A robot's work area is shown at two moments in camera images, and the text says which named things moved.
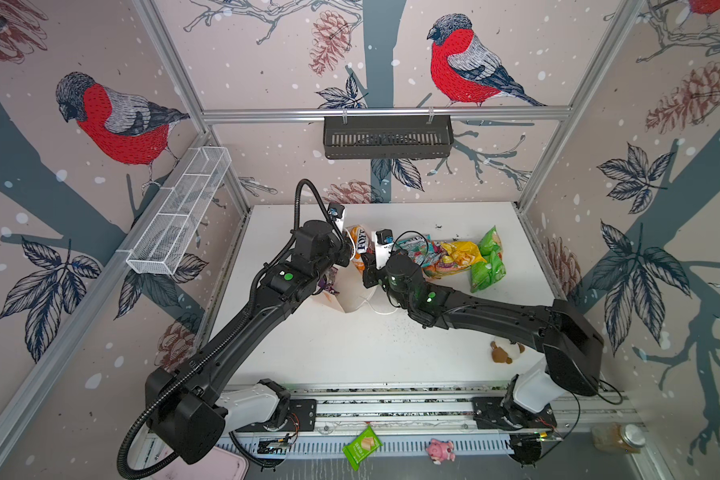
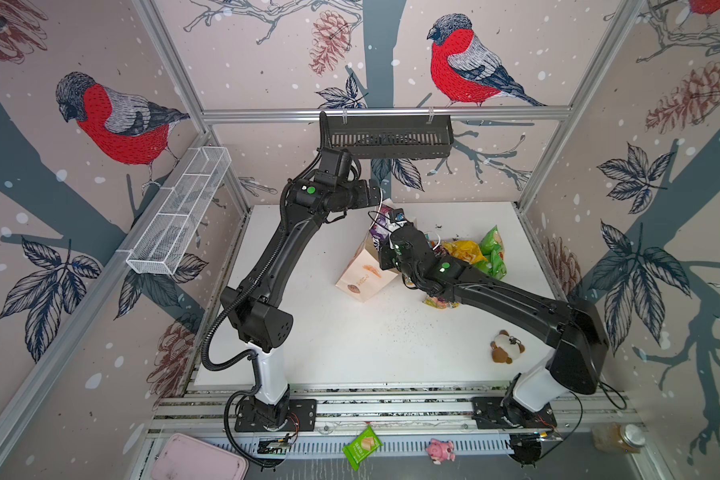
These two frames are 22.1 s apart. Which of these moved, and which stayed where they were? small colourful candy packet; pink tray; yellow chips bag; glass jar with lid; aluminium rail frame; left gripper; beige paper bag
Moved: left gripper; small colourful candy packet; beige paper bag
Stayed: yellow chips bag; glass jar with lid; aluminium rail frame; pink tray
